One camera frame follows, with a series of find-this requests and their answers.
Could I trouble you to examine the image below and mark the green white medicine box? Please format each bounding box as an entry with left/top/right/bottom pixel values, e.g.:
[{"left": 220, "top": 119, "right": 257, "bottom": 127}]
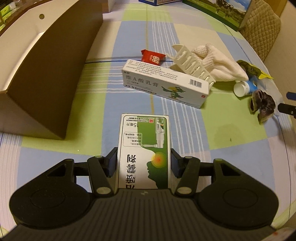
[{"left": 116, "top": 113, "right": 171, "bottom": 189}]

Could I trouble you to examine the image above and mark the yellow snack packet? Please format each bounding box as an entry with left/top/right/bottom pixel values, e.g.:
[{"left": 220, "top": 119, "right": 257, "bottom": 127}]
[{"left": 236, "top": 60, "right": 273, "bottom": 80}]

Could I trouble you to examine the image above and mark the white knitted cloth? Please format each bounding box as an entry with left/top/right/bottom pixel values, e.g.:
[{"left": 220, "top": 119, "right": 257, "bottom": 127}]
[{"left": 191, "top": 44, "right": 248, "bottom": 82}]

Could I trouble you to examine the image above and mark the long white ointment box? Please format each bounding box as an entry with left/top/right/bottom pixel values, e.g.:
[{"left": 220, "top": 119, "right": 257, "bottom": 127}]
[{"left": 122, "top": 59, "right": 210, "bottom": 108}]

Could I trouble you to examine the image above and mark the white plastic hair claw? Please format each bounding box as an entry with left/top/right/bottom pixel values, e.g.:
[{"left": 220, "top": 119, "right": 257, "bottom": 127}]
[{"left": 168, "top": 44, "right": 216, "bottom": 88}]

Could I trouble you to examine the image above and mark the red snack packet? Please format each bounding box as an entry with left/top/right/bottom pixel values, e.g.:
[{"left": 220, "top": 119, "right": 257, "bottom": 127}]
[{"left": 141, "top": 49, "right": 166, "bottom": 66}]

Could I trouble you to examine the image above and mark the blue tube white cap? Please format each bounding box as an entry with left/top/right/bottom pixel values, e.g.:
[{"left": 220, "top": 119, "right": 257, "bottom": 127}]
[{"left": 233, "top": 80, "right": 257, "bottom": 97}]

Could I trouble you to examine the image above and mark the green landscape milk carton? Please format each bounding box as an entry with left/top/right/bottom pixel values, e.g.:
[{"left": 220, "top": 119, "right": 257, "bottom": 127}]
[{"left": 182, "top": 0, "right": 254, "bottom": 31}]

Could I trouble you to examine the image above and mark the large brown cardboard box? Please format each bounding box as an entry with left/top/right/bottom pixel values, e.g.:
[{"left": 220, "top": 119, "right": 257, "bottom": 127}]
[{"left": 1, "top": 1, "right": 103, "bottom": 140}]

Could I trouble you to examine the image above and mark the blue printed carton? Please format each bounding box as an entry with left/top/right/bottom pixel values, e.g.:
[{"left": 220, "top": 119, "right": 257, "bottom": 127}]
[{"left": 139, "top": 0, "right": 182, "bottom": 6}]

